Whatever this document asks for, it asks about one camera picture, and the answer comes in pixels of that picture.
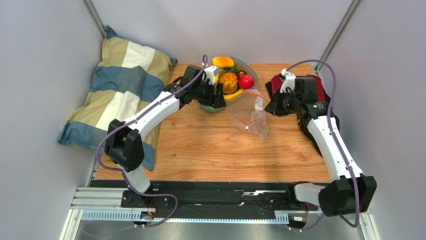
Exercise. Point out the striped blue beige pillow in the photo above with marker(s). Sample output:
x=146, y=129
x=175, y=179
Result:
x=129, y=77

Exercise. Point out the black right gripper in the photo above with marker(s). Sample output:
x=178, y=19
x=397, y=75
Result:
x=275, y=105

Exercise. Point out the yellow banana bunch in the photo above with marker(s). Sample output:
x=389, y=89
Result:
x=218, y=77

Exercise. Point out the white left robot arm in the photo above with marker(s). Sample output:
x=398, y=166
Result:
x=124, y=140

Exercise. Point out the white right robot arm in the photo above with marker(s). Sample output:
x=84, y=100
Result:
x=350, y=191

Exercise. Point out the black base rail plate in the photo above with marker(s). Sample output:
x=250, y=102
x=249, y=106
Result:
x=210, y=200

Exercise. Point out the orange toy pineapple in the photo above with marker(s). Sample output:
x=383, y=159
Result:
x=229, y=79

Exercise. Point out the red pomegranate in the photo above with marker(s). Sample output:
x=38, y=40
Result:
x=246, y=81

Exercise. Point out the clear zip top bag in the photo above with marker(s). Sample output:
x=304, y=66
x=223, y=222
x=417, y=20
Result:
x=247, y=113

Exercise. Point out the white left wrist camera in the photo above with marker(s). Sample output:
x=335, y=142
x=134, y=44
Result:
x=210, y=73

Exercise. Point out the dark red mangosteen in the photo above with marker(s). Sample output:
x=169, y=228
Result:
x=240, y=73

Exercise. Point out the left aluminium frame post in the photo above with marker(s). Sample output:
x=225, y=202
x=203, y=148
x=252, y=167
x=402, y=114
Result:
x=95, y=17

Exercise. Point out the aluminium frame post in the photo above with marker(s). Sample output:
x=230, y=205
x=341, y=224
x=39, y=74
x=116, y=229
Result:
x=341, y=28
x=95, y=17

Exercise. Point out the green cucumber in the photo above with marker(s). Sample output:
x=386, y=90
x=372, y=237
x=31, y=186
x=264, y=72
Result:
x=207, y=108

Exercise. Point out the single yellow banana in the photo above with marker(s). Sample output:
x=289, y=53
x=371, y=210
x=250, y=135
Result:
x=230, y=97

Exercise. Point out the red folded cloth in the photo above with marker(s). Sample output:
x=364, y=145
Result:
x=276, y=83

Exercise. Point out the yellow orange mango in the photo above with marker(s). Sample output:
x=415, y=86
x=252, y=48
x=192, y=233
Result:
x=223, y=62

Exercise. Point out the grey transparent plastic container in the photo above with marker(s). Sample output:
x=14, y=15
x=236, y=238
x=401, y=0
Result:
x=243, y=66

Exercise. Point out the right aluminium frame post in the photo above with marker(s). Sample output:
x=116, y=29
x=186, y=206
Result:
x=341, y=28

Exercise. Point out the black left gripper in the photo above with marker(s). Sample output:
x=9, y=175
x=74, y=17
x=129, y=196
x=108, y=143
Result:
x=212, y=101

